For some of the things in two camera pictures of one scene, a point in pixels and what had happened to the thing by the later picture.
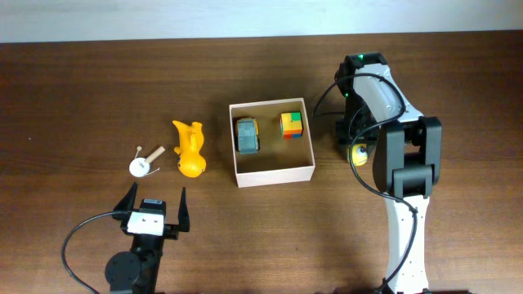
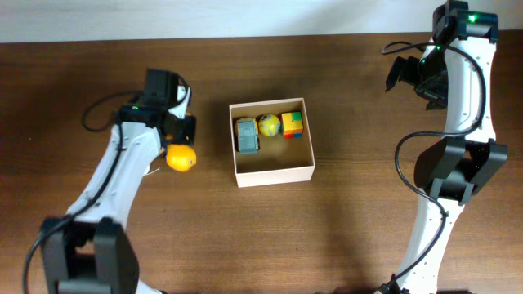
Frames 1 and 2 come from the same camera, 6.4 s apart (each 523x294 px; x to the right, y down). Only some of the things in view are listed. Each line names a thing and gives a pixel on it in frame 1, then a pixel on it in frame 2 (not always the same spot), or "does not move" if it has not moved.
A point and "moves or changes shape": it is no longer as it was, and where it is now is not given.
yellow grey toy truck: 248,140 does not move
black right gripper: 368,136 to 436,94
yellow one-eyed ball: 359,153 to 269,124
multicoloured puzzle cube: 291,125 does not move
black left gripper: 172,230 to 189,135
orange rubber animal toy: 191,162 moves or changes shape
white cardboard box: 279,160 does not move
